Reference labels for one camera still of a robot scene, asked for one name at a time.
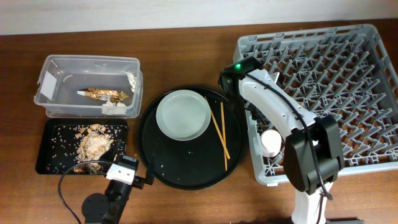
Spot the food scraps and rice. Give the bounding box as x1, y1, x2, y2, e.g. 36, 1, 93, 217
75, 124, 114, 163

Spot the wooden chopstick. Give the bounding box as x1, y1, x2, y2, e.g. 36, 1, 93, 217
220, 102, 228, 171
210, 110, 230, 161

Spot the white napkin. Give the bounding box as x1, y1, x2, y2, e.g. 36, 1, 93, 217
102, 71, 137, 115

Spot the grey round plate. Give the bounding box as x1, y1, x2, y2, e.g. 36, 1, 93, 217
155, 90, 211, 141

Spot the brown snack wrapper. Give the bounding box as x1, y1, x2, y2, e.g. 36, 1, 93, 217
77, 88, 129, 102

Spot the pink cup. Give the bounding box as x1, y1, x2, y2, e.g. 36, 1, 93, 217
261, 129, 282, 157

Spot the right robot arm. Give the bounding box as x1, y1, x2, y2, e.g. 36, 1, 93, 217
218, 57, 345, 223

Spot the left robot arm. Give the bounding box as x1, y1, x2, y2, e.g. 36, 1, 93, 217
81, 142, 155, 223

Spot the grey dishwasher rack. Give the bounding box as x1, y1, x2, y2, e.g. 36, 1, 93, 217
233, 24, 397, 175

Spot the black rectangular tray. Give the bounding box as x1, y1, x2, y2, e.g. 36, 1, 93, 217
35, 118, 128, 175

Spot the round black serving tray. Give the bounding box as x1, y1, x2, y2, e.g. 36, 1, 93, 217
137, 86, 248, 190

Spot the clear plastic bin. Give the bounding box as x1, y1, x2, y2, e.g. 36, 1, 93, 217
34, 55, 143, 118

